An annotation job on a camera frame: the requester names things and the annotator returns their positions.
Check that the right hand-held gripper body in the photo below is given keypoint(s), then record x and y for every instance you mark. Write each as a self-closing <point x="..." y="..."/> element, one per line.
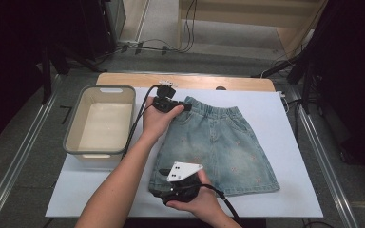
<point x="182" y="177"/>

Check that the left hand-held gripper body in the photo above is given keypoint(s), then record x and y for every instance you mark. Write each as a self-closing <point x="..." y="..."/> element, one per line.
<point x="166" y="101"/>

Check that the light blue denim skirt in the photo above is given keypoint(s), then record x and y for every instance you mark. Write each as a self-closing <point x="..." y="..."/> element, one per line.
<point x="221" y="148"/>

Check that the beige basket with grey rim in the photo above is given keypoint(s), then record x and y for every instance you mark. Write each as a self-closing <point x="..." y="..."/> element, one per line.
<point x="104" y="126"/>

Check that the person's left hand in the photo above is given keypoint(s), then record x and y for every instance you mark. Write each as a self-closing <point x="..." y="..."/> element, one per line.
<point x="157" y="123"/>

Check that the person's right hand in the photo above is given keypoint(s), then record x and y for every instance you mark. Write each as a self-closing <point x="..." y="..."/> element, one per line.
<point x="202" y="202"/>

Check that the white table sheet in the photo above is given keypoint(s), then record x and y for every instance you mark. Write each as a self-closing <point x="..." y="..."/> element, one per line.
<point x="266" y="110"/>

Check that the white power strip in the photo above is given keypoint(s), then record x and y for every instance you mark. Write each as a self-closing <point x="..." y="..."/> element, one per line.
<point x="281" y="94"/>

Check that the grey computer tower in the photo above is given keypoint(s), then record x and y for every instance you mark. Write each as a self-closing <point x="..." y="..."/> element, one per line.
<point x="115" y="19"/>

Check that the beige wooden furniture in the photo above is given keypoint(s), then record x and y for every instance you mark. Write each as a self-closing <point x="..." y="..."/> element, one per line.
<point x="250" y="14"/>

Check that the black metal stand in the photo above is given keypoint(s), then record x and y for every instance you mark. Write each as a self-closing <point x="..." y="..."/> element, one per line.
<point x="305" y="91"/>
<point x="46" y="79"/>

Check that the black curtain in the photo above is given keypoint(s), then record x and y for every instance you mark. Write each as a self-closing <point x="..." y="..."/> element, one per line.
<point x="355" y="79"/>
<point x="6" y="63"/>

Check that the aluminium floor rail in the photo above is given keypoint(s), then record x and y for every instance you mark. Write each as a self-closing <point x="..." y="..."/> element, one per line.
<point x="321" y="156"/>
<point x="20" y="158"/>

